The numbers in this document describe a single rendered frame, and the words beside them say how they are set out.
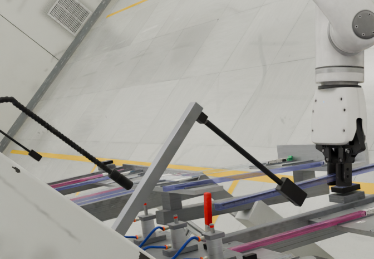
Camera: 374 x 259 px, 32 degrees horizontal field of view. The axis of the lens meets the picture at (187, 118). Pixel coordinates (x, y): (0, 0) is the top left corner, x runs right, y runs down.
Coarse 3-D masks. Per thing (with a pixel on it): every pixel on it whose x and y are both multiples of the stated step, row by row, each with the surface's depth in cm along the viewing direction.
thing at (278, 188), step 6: (282, 180) 93; (288, 180) 92; (282, 186) 92; (288, 186) 92; (294, 186) 93; (282, 192) 92; (288, 192) 92; (294, 192) 93; (300, 192) 93; (288, 198) 93; (294, 198) 93; (300, 198) 93; (294, 204) 94; (300, 204) 93
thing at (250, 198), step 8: (352, 168) 118; (360, 168) 117; (368, 168) 118; (328, 176) 114; (296, 184) 110; (304, 184) 111; (312, 184) 112; (320, 184) 113; (264, 192) 108; (272, 192) 108; (232, 200) 105; (240, 200) 105; (248, 200) 106; (256, 200) 107; (216, 208) 104; (224, 208) 104
